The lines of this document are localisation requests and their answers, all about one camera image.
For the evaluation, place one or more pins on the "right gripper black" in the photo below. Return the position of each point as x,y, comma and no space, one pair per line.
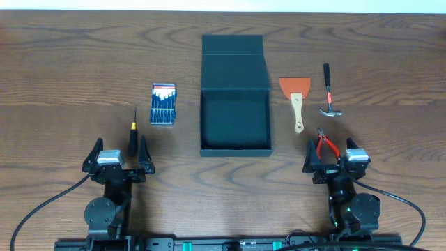
319,166

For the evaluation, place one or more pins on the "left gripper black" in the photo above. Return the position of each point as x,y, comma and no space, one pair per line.
118,174

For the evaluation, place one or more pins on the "red handled pliers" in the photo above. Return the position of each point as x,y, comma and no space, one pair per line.
323,139

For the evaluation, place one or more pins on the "small claw hammer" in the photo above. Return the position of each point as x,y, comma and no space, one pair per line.
330,112

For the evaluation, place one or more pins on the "blue precision screwdriver set case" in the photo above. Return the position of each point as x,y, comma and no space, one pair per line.
163,104

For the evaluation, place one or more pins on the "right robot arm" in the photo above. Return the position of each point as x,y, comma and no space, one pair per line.
351,213

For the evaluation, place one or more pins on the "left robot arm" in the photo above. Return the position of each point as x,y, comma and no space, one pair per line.
108,216

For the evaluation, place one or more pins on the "black yellow screwdriver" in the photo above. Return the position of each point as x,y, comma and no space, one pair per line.
133,140

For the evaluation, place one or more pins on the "black open gift box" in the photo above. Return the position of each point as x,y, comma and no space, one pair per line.
235,97

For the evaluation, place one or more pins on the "orange scraper wooden handle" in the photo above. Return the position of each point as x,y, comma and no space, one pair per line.
296,90

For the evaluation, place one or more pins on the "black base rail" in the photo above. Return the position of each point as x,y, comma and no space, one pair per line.
219,244

